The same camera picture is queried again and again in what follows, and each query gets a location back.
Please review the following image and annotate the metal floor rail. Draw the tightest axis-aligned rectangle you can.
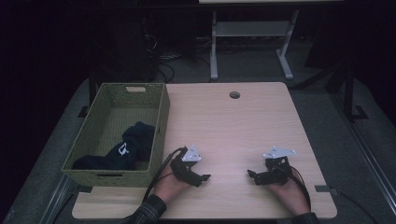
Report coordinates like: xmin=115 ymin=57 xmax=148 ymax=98
xmin=330 ymin=92 xmax=396 ymax=216
xmin=38 ymin=174 xmax=79 ymax=224

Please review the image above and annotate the white metal stand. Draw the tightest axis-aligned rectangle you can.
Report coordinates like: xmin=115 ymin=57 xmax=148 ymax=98
xmin=209 ymin=9 xmax=301 ymax=82

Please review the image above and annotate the green woven basket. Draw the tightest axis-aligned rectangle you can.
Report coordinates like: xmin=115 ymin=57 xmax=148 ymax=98
xmin=61 ymin=82 xmax=171 ymax=189

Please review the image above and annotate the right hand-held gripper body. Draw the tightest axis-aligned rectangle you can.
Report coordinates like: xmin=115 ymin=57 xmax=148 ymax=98
xmin=262 ymin=146 xmax=297 ymax=187

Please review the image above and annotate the black metal stand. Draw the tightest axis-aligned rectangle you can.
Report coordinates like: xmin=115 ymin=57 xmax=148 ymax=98
xmin=325 ymin=60 xmax=371 ymax=123

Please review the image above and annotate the tangle of floor cables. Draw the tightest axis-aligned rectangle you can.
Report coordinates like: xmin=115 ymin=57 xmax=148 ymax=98
xmin=141 ymin=17 xmax=213 ymax=84

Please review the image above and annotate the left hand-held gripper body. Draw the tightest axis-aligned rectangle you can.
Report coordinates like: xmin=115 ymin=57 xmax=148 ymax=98
xmin=169 ymin=144 xmax=203 ymax=188

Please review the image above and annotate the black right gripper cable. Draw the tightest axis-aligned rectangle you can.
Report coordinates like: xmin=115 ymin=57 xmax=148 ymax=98
xmin=288 ymin=165 xmax=313 ymax=211

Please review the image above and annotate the blue knit garment white print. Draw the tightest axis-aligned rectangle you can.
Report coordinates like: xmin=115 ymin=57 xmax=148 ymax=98
xmin=72 ymin=120 xmax=156 ymax=172

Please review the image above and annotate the black floor cable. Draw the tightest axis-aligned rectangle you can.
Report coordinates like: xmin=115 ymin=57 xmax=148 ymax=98
xmin=329 ymin=188 xmax=376 ymax=224

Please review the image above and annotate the person's left hand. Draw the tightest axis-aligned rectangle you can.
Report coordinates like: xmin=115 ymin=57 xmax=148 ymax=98
xmin=153 ymin=163 xmax=194 ymax=205

